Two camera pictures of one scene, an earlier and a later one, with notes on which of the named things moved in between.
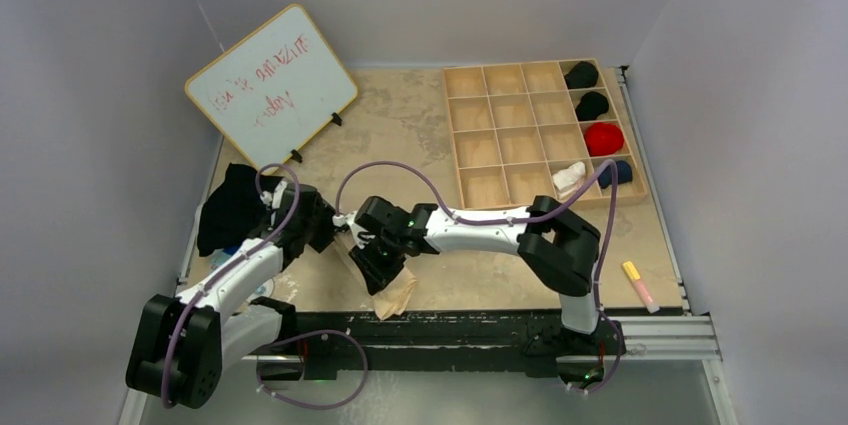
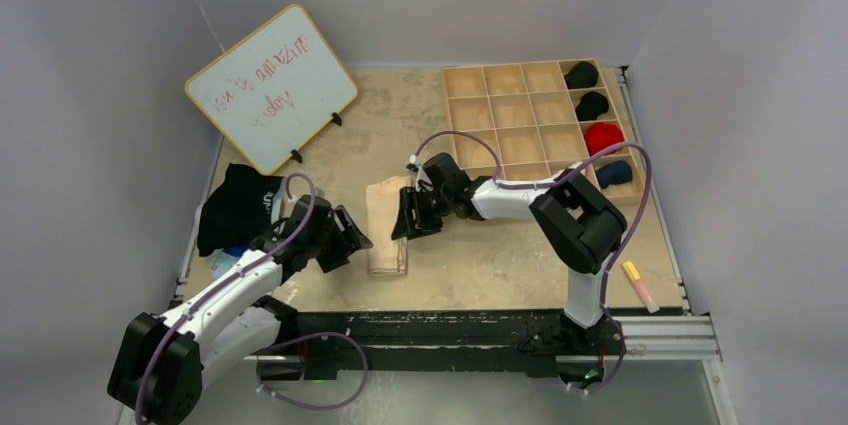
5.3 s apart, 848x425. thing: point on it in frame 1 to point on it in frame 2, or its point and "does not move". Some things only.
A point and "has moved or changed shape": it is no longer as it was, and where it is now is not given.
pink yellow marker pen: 636,279 does not move
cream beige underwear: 394,300 has moved or changed shape
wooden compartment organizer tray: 537,129 does not move
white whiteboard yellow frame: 276,91 does not move
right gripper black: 375,275 to 408,225
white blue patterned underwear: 266,288 does not move
